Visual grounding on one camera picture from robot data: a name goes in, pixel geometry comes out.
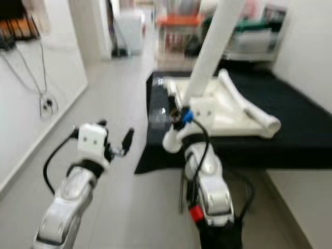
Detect blue cable clip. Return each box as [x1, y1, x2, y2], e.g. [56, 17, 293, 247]
[182, 110, 195, 124]

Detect checked cloth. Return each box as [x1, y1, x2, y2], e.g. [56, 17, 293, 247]
[156, 52, 203, 71]

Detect black dish rack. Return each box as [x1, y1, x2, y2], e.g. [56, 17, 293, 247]
[0, 16, 45, 42]

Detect white wall socket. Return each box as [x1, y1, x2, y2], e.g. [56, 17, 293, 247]
[39, 96, 59, 119]

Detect clear tape patch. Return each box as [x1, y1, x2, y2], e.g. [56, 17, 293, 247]
[148, 106, 169, 128]

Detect black bag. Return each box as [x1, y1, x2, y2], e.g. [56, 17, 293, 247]
[187, 26, 213, 55]

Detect white appliance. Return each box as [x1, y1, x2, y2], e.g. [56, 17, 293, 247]
[114, 10, 145, 55]

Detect metal table leg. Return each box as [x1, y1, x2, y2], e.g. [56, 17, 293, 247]
[179, 169, 186, 213]

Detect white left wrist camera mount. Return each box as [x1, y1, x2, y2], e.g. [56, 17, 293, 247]
[77, 123, 109, 161]

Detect black tablecloth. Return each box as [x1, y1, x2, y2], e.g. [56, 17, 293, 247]
[134, 67, 332, 174]

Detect white plastic table top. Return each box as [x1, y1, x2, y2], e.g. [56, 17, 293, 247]
[166, 75, 281, 138]

